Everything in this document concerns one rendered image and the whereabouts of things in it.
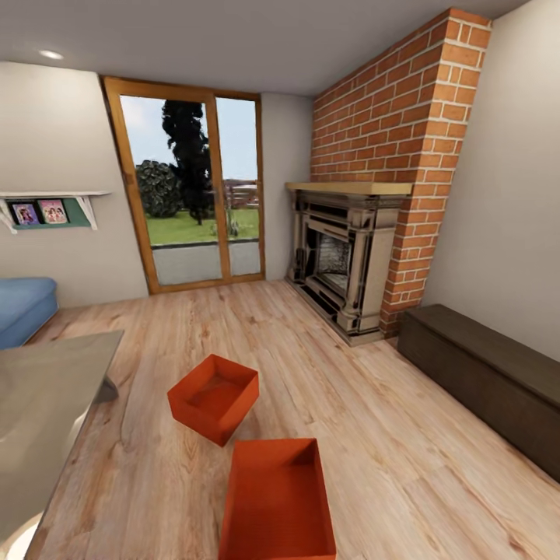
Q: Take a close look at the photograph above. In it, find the storage box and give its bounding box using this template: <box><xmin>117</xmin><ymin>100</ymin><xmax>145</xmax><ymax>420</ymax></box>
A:
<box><xmin>219</xmin><ymin>438</ymin><xmax>337</xmax><ymax>560</ymax></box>
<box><xmin>167</xmin><ymin>354</ymin><xmax>259</xmax><ymax>447</ymax></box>

